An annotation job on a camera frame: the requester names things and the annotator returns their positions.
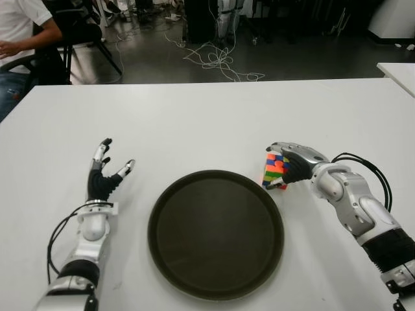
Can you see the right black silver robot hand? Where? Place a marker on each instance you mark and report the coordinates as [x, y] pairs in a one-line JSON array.
[[300, 162]]

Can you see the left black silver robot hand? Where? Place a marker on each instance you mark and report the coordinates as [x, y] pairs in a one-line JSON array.
[[99, 184]]

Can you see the multicoloured Rubik's cube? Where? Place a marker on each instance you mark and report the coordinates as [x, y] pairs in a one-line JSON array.
[[274, 170]]

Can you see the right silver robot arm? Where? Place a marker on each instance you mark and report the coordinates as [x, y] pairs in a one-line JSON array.
[[356, 201]]

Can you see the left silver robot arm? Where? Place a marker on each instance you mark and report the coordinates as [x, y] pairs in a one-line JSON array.
[[92, 230]]

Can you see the dark brown round plate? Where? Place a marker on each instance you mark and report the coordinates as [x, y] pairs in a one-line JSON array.
[[215, 236]]

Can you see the white side table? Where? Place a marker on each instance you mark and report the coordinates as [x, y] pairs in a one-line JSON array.
[[400, 76]]

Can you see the black office chair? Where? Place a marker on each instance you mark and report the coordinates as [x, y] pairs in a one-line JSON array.
[[81, 32]]

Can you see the white standing robot legs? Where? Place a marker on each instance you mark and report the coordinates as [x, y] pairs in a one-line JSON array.
[[225, 22]]

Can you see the white box cabinet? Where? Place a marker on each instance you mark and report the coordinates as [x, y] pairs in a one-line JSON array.
[[394, 19]]

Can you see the black cabinet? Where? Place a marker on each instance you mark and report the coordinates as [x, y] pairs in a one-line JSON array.
[[201, 22]]

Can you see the person in white shirt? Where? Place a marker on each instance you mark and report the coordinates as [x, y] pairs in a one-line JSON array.
[[16, 26]]

